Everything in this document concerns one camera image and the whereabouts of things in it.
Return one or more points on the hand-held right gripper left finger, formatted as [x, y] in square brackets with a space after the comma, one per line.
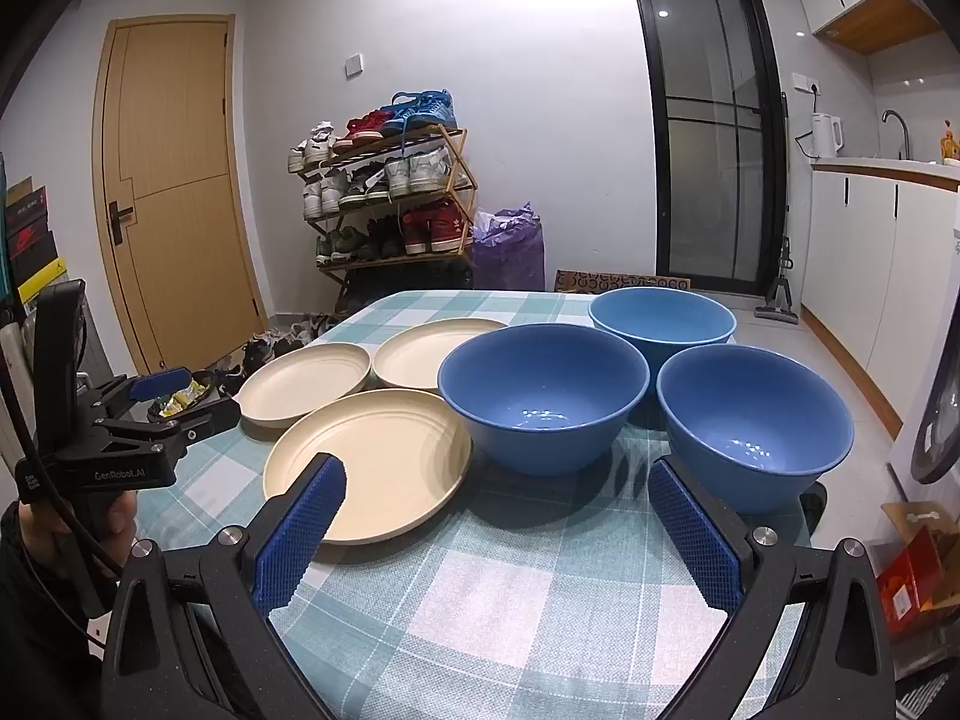
[300, 540]

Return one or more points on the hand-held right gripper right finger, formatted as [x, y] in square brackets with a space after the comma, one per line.
[694, 547]

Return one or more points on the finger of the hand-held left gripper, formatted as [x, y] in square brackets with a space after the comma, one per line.
[161, 384]
[202, 424]

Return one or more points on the cream plate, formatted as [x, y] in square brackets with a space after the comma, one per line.
[427, 356]
[304, 386]
[375, 450]

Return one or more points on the light blue bowl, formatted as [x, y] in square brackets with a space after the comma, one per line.
[660, 322]

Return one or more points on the person's left forearm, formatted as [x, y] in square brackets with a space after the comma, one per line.
[37, 637]

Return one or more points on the person's left hand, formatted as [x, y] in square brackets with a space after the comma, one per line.
[120, 532]

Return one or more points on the pile of loose shoes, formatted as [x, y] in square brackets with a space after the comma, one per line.
[259, 351]

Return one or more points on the wooden door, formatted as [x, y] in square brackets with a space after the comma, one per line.
[172, 202]

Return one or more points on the checked tablecloth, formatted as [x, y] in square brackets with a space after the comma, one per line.
[480, 600]

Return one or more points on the stack of shoe boxes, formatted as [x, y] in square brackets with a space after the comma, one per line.
[30, 240]

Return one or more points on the red carton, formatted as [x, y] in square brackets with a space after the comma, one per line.
[904, 585]

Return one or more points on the red cardboard box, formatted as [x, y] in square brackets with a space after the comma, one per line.
[911, 517]

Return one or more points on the upright vacuum cleaner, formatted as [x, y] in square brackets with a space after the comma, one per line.
[780, 300]

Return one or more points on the white washing machine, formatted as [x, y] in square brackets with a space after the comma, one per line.
[941, 427]

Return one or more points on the patterned doormat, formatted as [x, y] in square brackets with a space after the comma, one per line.
[592, 281]

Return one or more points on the white base cabinet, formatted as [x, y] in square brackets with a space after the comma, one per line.
[862, 255]

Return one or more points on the purple trash bag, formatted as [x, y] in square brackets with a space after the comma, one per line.
[510, 251]

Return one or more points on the bamboo shoe rack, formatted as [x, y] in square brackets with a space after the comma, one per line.
[454, 157]

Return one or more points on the black framed glass door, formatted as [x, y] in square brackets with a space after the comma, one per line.
[705, 165]

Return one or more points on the white electric kettle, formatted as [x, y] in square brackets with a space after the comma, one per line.
[825, 136]

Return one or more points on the chrome faucet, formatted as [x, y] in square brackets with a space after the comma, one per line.
[905, 139]

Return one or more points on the yellow bottle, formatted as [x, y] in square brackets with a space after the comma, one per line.
[951, 146]

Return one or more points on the white light switch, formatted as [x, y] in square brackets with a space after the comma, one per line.
[354, 65]

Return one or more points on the white wall socket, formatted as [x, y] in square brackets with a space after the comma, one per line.
[806, 82]

